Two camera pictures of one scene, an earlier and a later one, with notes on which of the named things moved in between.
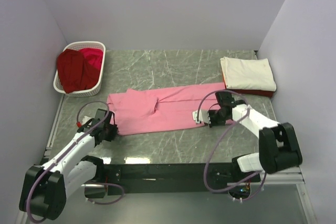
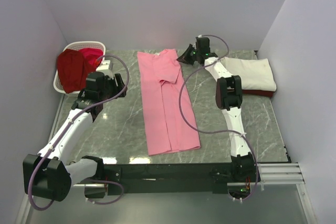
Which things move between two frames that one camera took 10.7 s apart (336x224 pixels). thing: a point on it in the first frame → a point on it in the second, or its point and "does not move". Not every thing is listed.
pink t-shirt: [137, 111] → [160, 79]
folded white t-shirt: [254, 74] does not move
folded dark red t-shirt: [260, 93] does not move
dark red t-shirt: [75, 72] does not move
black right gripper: [211, 117] → [192, 54]
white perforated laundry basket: [77, 45] does not move
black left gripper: [111, 130] → [115, 85]
